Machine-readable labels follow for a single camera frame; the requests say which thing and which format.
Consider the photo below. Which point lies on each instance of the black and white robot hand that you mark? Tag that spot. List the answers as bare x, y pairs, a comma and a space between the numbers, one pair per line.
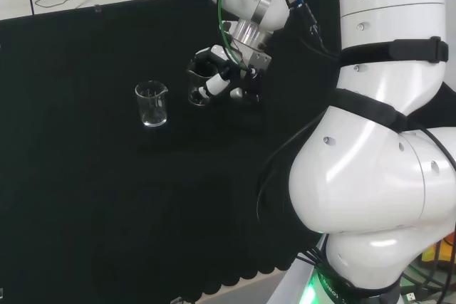
231, 79

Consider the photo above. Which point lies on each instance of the clear glass beaker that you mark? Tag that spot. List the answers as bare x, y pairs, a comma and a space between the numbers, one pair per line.
151, 104
196, 85

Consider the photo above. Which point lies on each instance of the black bench cloth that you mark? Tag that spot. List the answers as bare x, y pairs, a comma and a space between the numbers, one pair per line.
142, 176

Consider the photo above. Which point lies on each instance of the yellow stop button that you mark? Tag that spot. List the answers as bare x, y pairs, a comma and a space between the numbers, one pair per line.
441, 250

